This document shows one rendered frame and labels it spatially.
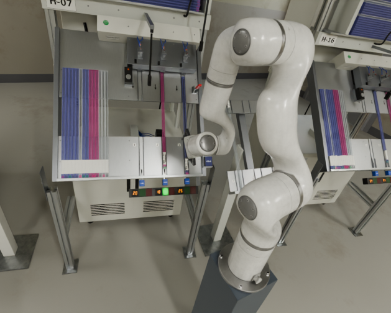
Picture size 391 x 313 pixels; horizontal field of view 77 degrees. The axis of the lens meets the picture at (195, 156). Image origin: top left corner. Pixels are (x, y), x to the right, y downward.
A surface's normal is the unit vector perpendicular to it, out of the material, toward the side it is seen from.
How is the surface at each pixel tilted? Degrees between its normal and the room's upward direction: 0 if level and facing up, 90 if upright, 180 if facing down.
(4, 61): 90
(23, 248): 0
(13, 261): 0
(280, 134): 76
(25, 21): 90
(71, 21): 90
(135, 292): 0
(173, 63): 47
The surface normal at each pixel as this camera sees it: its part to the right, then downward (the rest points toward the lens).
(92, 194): 0.22, 0.59
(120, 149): 0.27, -0.11
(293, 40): 0.57, 0.24
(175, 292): 0.15, -0.81
